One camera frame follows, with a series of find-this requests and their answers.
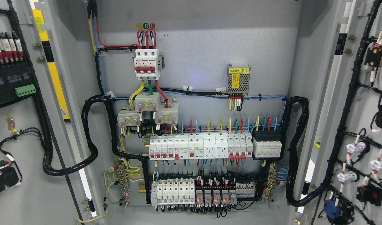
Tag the grey current transformers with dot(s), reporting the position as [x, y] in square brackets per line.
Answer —
[147, 106]

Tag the white socket breaker row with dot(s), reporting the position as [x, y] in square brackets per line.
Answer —
[215, 145]

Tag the metal mesh power supply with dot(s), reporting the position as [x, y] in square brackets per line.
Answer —
[238, 79]

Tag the main three pole breaker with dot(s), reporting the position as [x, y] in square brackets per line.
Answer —
[148, 64]

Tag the black white surge protector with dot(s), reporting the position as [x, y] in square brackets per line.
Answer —
[267, 145]

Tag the lower relay terminal row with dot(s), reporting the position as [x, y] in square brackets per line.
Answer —
[200, 192]

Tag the brass ground terminal bar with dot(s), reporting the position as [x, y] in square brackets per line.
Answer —
[122, 177]

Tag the black digital power meter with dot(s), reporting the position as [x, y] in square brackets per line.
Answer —
[13, 75]

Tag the yellow terminal post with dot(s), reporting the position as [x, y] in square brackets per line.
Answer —
[11, 125]

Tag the left door rotary selector switch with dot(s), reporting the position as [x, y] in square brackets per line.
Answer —
[8, 175]

